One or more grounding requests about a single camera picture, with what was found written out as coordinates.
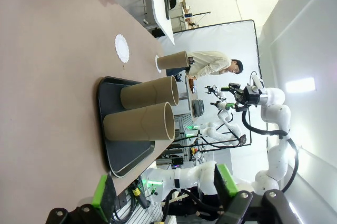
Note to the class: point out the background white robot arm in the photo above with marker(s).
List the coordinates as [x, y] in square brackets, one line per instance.
[217, 91]
[223, 134]

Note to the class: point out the person in beige shirt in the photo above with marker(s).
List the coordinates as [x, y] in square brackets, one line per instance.
[210, 62]

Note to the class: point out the black folded tripod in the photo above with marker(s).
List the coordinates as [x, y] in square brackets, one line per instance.
[166, 3]

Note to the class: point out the background desk with clutter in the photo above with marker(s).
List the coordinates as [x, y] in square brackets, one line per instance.
[185, 13]

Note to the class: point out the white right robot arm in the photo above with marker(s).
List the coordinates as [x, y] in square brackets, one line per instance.
[276, 113]

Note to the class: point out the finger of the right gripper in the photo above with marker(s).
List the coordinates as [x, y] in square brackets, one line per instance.
[235, 106]
[233, 87]

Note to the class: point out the red emergency stop button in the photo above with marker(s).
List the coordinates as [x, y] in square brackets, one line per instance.
[193, 151]

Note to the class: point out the tall tan cup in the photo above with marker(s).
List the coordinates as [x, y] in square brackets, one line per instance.
[171, 61]
[142, 93]
[131, 125]

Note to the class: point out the white scalloped paper coaster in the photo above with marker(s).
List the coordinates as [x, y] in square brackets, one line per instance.
[158, 71]
[121, 48]

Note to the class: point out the colourful snack pile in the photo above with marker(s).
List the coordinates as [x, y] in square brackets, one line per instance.
[192, 85]

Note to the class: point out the black handheld device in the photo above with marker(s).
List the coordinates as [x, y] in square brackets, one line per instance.
[190, 60]

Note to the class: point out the black controller box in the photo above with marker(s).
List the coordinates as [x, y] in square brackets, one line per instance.
[177, 162]

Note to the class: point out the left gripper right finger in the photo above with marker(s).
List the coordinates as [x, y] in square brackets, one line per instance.
[229, 182]

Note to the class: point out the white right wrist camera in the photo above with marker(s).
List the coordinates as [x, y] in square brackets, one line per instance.
[257, 82]

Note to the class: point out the white table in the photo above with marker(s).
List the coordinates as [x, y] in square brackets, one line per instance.
[160, 11]

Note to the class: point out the black plastic tray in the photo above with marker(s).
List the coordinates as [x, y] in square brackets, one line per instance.
[126, 153]

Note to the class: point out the ceiling light panel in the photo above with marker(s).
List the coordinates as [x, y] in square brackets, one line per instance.
[300, 84]

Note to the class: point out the white backdrop screen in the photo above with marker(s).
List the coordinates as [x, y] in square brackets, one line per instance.
[237, 37]

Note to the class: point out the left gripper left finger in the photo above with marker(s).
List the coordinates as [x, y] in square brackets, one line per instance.
[101, 195]

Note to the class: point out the background work table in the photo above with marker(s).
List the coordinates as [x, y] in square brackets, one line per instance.
[187, 95]

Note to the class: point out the grey perforated panel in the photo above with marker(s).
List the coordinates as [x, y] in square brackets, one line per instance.
[184, 121]

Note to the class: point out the black backpack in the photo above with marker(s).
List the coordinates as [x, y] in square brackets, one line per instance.
[158, 32]

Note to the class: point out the black bag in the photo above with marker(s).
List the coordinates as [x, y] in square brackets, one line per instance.
[172, 0]

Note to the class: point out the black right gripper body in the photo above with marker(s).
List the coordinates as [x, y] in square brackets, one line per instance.
[251, 95]

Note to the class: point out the black stacked trays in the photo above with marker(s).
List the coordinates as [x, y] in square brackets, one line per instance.
[198, 107]

